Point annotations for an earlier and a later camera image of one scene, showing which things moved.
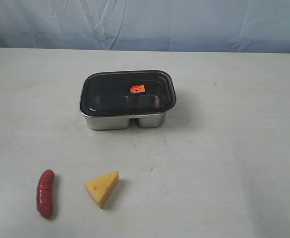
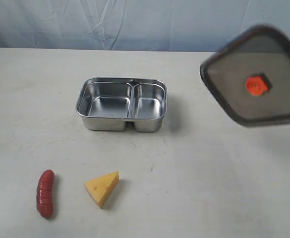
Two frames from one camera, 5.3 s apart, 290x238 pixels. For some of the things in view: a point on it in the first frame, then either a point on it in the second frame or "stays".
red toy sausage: x=44 y=193 stays
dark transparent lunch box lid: x=127 y=92 -> x=258 y=77
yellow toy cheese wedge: x=99 y=189 stays
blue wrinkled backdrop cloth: x=253 y=26 stays
